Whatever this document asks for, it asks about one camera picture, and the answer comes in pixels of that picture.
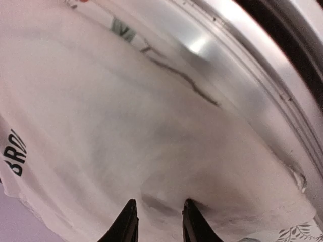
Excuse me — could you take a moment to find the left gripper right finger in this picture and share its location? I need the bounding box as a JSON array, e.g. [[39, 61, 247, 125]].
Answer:
[[182, 199, 223, 242]]

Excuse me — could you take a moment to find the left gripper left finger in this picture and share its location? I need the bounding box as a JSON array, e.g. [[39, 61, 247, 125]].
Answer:
[[98, 199, 139, 242]]

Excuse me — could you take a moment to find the white green raglan t-shirt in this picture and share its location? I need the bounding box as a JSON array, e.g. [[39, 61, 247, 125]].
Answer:
[[1, 1, 316, 241]]

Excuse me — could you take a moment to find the floral patterned table mat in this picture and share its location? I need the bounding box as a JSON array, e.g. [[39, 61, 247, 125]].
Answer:
[[63, 0, 323, 242]]

